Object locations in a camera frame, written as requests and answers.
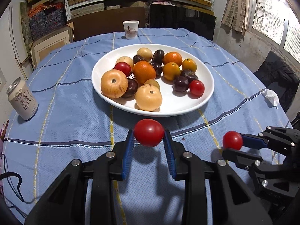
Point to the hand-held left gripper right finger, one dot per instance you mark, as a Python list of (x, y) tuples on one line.
[(170, 154)]

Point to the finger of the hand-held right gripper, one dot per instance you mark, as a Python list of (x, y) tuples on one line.
[(241, 156), (253, 141)]

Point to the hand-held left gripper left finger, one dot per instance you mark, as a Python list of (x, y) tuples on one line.
[(127, 154)]

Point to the red cherry tomato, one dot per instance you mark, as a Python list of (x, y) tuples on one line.
[(122, 68), (196, 88), (232, 140), (148, 132)]

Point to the white round plate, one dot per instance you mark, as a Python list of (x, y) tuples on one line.
[(173, 103)]

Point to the pale yellow round fruit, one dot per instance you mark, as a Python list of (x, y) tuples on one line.
[(148, 98)]

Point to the large striped yellow pepino melon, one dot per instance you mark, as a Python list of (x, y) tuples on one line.
[(112, 84)]

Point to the small yellow-green fruit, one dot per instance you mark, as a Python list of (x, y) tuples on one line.
[(152, 83)]

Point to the small yellow-orange citrus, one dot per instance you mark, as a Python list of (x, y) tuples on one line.
[(189, 65), (171, 71)]

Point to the large orange tangerine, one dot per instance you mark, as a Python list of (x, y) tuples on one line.
[(143, 72)]

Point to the peach-coloured round fruit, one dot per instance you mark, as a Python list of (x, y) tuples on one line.
[(125, 60)]

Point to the small striped yellow pepino melon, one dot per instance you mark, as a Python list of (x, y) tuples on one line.
[(144, 54)]

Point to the crumpled white tissue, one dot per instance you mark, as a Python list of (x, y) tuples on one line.
[(271, 97)]

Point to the blue checked tablecloth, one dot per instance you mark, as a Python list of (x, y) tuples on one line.
[(70, 126)]

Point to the black cloth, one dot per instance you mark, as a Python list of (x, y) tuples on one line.
[(279, 75)]

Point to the beige drink can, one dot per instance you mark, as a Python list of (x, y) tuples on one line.
[(23, 102)]

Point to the white paper cup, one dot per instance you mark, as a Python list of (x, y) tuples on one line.
[(130, 29)]

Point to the beige framed panel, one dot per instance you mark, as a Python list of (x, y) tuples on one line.
[(50, 49)]

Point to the window with security mesh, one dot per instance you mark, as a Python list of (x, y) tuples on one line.
[(269, 11)]

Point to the brown board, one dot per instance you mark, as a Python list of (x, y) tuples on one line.
[(98, 25)]

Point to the beige checked curtain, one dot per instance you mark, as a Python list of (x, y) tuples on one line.
[(236, 7)]

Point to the black flat panel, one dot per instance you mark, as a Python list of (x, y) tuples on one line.
[(182, 18)]

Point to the stack of blue patterned boxes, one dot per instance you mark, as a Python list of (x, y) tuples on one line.
[(46, 23)]

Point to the white metal shelf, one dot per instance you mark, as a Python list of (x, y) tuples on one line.
[(67, 9)]

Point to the mottled grey-green board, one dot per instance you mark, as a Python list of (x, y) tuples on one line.
[(25, 21)]

